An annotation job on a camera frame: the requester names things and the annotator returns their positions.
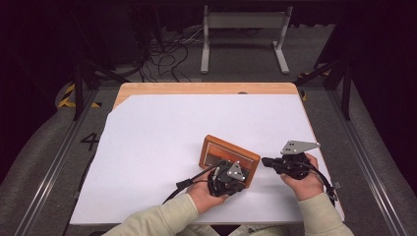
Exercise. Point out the person's left leg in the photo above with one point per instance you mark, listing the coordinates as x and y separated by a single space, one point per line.
196 231

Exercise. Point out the person's leg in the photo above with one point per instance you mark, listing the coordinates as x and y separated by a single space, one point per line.
196 231
259 231

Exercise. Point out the white metal stand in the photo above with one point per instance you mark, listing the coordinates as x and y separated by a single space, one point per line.
244 21

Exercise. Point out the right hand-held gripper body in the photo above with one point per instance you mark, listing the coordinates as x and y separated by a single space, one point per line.
295 165

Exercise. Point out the orange wooden board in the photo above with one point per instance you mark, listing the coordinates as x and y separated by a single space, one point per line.
226 150

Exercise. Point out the person's right hand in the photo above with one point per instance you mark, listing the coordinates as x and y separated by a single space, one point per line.
306 187

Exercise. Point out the person's left hand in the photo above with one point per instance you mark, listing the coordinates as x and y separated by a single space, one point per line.
203 196

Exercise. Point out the yellow black hazard tape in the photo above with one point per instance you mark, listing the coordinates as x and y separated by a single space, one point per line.
67 95

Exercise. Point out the black metal stand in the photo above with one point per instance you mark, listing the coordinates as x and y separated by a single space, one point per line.
78 82
345 85

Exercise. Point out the white table sheet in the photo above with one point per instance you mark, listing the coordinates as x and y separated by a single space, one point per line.
164 131

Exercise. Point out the aluminium floor rail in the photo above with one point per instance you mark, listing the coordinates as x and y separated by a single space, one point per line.
370 164
55 164

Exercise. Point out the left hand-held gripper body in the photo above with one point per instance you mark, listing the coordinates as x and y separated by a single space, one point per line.
226 182

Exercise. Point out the person's right leg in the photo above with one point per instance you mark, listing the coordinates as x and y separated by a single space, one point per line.
259 231

